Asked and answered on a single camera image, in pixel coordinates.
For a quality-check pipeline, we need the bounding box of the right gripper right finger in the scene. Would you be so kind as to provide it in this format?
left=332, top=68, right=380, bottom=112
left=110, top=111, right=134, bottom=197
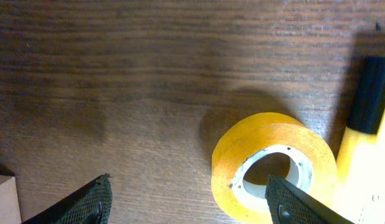
left=265, top=175, right=353, bottom=224

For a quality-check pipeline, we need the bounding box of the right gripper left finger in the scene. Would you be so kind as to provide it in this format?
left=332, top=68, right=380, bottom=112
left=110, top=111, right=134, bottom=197
left=23, top=174, right=113, bottom=224

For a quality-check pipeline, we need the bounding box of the yellow tape roll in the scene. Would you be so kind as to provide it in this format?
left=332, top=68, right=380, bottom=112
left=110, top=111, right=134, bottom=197
left=211, top=113, right=336, bottom=223

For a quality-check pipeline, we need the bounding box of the yellow highlighter marker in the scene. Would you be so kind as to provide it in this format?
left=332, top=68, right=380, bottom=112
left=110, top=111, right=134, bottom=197
left=333, top=55, right=385, bottom=223

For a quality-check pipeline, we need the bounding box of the cardboard box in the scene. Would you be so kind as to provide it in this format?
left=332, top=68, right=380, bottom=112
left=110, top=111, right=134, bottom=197
left=0, top=175, right=22, bottom=224

